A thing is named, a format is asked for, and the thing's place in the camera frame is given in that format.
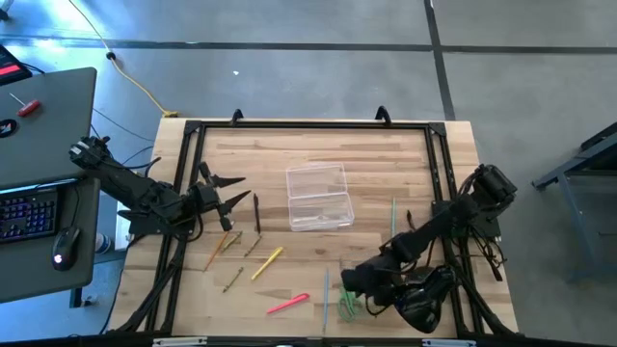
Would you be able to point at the green scissors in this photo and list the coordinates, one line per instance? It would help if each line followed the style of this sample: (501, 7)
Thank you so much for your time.
(343, 308)

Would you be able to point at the black device red stripe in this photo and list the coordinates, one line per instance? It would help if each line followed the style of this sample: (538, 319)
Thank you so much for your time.
(12, 70)

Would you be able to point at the black computer mouse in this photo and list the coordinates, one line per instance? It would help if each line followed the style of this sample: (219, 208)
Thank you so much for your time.
(66, 248)

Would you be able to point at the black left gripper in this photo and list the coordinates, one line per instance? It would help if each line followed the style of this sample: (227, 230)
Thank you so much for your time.
(207, 197)

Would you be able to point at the pink highlighter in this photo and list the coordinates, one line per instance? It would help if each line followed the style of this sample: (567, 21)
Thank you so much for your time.
(288, 303)

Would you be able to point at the orange wooden pencil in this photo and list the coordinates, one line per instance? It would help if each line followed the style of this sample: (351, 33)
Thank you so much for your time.
(216, 251)

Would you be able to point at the black aluminium table frame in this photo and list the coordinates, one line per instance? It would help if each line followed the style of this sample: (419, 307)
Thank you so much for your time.
(313, 125)

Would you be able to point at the white metal bracket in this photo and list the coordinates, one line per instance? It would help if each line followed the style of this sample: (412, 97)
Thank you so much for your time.
(178, 342)
(448, 343)

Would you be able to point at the backlit black keyboard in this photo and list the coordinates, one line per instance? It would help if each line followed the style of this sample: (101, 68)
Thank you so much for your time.
(29, 217)

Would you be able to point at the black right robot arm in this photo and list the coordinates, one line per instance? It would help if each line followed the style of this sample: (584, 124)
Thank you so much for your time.
(434, 226)

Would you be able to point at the black pen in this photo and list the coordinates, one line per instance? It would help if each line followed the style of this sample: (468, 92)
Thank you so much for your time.
(257, 214)

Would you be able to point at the green mechanical pencil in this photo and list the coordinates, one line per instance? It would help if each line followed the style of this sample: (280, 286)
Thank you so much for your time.
(326, 301)

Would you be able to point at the grey closed laptop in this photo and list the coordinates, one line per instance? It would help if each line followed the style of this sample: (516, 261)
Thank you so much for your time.
(48, 135)

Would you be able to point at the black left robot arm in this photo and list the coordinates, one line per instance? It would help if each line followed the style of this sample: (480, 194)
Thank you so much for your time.
(130, 185)

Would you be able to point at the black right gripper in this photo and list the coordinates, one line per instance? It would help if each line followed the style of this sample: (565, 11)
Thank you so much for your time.
(368, 284)

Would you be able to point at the black frame hook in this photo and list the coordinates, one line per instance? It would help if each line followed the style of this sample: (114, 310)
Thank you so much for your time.
(387, 117)
(233, 115)

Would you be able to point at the clear plastic supply box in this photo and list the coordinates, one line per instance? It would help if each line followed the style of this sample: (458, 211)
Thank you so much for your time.
(318, 212)

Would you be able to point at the yellow highlighter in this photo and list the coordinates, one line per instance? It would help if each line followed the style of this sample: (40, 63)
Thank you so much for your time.
(266, 264)

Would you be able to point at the dark grey desk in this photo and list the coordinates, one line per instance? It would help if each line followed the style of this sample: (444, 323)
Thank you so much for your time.
(29, 279)

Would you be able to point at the blue metal cart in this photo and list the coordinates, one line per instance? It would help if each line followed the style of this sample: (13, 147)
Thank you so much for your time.
(566, 217)

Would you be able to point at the teal pencil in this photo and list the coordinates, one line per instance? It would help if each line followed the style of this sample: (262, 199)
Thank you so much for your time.
(393, 217)

